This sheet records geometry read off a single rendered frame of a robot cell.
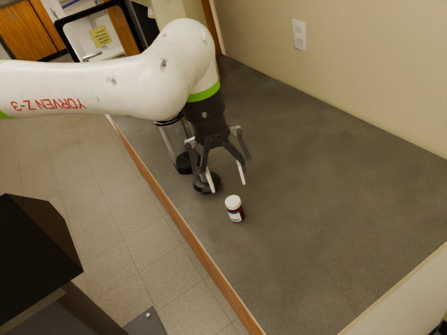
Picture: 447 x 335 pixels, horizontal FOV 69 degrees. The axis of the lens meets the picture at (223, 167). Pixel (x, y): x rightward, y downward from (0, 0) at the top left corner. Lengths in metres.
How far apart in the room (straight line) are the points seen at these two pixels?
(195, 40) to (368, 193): 0.64
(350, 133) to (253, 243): 0.52
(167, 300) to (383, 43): 1.62
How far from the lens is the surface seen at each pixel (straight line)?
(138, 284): 2.15
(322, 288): 0.83
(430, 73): 1.07
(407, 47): 1.08
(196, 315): 1.92
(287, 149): 1.14
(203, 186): 1.03
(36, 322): 1.26
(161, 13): 1.33
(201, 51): 0.60
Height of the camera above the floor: 1.68
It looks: 41 degrees down
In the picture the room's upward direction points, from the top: 17 degrees counter-clockwise
